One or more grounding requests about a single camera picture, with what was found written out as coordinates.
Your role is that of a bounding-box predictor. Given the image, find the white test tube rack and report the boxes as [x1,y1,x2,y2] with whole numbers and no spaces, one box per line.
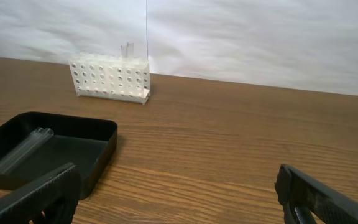
[68,52,151,105]

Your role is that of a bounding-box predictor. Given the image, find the black tray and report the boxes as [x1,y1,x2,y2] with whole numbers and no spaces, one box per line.
[0,111,119,200]

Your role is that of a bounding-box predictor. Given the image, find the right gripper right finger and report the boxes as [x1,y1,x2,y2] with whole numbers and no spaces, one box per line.
[274,164,358,224]

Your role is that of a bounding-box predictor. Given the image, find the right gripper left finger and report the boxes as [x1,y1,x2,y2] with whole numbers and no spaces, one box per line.
[0,162,82,224]

